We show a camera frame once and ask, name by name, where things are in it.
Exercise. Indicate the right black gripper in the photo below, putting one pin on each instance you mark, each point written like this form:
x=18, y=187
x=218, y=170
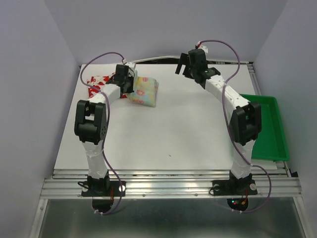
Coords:
x=184, y=60

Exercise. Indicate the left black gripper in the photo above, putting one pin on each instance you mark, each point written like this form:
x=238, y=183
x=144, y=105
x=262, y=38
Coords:
x=130, y=89

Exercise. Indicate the pastel floral skirt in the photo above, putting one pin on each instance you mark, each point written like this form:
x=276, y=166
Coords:
x=145, y=91

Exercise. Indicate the red poppy print skirt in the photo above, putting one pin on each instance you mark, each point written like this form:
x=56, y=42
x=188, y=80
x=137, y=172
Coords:
x=98, y=82

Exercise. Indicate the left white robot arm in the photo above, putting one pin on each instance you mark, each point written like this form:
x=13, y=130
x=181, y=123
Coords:
x=92, y=119

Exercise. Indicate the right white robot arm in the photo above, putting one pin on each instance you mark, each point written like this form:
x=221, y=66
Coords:
x=242, y=117

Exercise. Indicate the green plastic tray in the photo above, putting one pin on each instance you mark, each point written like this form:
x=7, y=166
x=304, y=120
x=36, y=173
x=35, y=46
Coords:
x=271, y=144

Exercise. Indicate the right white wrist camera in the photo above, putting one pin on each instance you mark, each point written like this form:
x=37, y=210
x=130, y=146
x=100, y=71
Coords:
x=199, y=45

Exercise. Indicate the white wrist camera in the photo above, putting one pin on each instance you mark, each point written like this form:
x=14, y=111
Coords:
x=199, y=45
x=131, y=65

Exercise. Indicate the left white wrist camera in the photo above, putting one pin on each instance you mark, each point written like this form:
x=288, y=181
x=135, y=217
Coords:
x=131, y=65

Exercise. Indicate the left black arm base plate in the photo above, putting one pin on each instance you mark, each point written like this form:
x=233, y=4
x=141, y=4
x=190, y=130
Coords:
x=115, y=189

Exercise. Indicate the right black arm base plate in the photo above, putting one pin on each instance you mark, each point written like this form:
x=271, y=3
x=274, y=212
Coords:
x=231, y=188

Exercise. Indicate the aluminium rail frame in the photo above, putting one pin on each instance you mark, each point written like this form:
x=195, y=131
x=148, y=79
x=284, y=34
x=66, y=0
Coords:
x=63, y=184

